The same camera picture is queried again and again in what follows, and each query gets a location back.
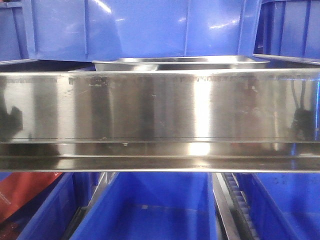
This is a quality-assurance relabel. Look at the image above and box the silver metal tray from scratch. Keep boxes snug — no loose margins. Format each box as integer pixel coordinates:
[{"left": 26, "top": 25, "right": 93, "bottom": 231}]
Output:
[{"left": 92, "top": 55, "right": 269, "bottom": 71}]

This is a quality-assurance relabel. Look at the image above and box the lower centre blue bin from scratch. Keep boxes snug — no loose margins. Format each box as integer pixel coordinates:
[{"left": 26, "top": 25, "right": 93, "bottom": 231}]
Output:
[{"left": 72, "top": 172, "right": 218, "bottom": 240}]

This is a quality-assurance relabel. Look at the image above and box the blue bin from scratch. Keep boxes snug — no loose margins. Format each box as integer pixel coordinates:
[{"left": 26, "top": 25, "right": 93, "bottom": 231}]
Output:
[
  {"left": 236, "top": 173, "right": 320, "bottom": 240},
  {"left": 0, "top": 0, "right": 29, "bottom": 61},
  {"left": 17, "top": 172, "right": 100, "bottom": 240},
  {"left": 254, "top": 0, "right": 320, "bottom": 59},
  {"left": 72, "top": 172, "right": 218, "bottom": 240},
  {"left": 22, "top": 0, "right": 262, "bottom": 62}
]

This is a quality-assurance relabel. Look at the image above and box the upper centre blue bin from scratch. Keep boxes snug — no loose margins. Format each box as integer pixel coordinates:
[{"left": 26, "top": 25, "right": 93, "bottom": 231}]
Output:
[{"left": 22, "top": 0, "right": 262, "bottom": 62}]

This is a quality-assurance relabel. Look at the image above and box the lower left blue bin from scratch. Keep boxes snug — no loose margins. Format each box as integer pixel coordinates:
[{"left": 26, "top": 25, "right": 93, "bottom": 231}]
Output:
[{"left": 17, "top": 172, "right": 100, "bottom": 240}]

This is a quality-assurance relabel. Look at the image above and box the lower right blue bin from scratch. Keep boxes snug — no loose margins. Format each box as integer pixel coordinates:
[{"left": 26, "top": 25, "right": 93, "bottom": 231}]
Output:
[{"left": 236, "top": 173, "right": 320, "bottom": 240}]

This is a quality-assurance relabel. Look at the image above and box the red package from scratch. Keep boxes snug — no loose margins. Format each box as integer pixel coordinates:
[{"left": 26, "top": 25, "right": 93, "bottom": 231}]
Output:
[{"left": 0, "top": 172, "right": 61, "bottom": 222}]

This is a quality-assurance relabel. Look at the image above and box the upper right blue bin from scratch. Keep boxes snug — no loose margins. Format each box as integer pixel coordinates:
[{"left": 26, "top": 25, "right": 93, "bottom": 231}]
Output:
[{"left": 254, "top": 0, "right": 320, "bottom": 59}]

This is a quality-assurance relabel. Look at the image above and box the upper left blue bin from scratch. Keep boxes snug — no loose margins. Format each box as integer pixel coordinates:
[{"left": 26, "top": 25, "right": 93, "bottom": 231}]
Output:
[{"left": 0, "top": 0, "right": 29, "bottom": 61}]

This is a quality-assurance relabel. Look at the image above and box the left roller track rail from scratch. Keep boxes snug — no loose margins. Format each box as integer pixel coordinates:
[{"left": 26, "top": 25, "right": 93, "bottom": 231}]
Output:
[{"left": 61, "top": 172, "right": 117, "bottom": 240}]

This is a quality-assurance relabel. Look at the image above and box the roller track rail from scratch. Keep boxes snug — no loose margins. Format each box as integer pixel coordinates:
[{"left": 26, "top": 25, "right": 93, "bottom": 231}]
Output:
[
  {"left": 212, "top": 172, "right": 259, "bottom": 240},
  {"left": 61, "top": 172, "right": 117, "bottom": 240}
]

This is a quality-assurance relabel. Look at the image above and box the stainless steel shelf rail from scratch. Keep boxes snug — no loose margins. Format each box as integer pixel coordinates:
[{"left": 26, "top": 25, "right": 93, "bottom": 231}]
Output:
[{"left": 0, "top": 68, "right": 320, "bottom": 173}]

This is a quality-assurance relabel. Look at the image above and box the right roller track rail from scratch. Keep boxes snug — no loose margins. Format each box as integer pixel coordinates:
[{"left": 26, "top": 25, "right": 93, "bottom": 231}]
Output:
[{"left": 212, "top": 172, "right": 259, "bottom": 240}]

